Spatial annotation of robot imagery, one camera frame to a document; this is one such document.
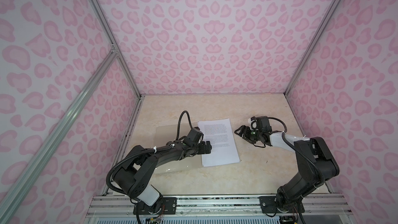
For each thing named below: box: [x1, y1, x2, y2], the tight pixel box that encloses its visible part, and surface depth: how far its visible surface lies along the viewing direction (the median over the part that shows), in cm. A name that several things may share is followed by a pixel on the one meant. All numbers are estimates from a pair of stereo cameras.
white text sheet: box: [197, 118, 240, 167], surface depth 97 cm
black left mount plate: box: [133, 197, 178, 215], surface depth 73 cm
